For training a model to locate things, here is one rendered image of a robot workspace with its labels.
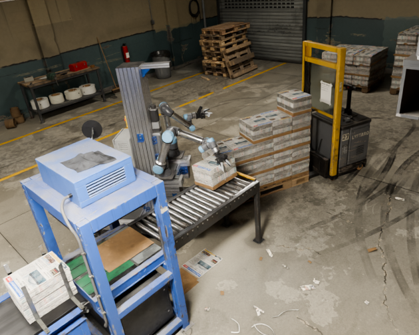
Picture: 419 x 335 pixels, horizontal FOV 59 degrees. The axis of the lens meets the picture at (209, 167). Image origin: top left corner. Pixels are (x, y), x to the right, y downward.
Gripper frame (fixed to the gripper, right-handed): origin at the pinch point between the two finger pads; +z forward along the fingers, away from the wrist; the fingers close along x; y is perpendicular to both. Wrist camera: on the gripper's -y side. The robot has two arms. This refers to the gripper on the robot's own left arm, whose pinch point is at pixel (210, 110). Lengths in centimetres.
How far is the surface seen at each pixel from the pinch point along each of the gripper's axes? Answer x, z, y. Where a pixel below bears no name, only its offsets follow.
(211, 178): 119, -37, 13
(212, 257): 140, -48, 107
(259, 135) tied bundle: 39, 50, 27
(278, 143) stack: 38, 79, 46
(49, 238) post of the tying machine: 158, -191, 5
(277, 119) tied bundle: 28, 80, 16
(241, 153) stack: 44, 25, 44
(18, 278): 205, -207, -8
